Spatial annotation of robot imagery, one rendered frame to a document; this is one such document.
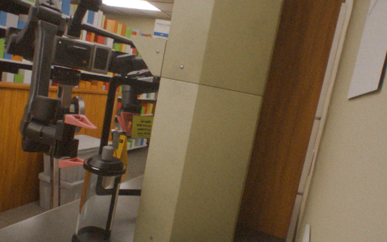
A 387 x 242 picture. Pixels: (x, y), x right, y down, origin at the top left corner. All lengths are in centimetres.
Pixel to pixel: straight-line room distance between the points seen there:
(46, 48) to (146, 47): 36
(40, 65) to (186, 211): 63
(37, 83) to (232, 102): 59
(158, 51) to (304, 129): 56
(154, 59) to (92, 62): 94
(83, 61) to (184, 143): 105
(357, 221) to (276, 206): 102
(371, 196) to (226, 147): 75
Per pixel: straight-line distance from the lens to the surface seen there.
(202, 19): 86
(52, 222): 107
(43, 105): 97
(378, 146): 19
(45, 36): 116
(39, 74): 110
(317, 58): 117
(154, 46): 90
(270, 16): 95
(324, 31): 118
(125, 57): 168
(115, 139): 108
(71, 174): 318
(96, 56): 181
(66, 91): 179
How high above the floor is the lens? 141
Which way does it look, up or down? 7 degrees down
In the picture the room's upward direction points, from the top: 11 degrees clockwise
